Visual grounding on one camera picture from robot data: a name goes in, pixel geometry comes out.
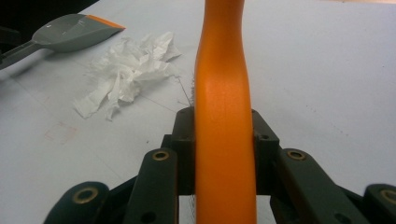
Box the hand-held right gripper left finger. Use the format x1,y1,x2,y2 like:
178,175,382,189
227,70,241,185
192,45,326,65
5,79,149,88
161,106,197,196

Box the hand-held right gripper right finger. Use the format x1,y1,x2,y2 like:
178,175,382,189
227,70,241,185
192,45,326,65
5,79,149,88
250,108,281,196

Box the white tissue paper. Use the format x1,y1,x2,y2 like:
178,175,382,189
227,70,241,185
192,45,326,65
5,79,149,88
73,31,183,121

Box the grey dustpan with orange edge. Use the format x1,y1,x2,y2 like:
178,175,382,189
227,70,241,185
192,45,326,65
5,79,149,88
0,13,127,71

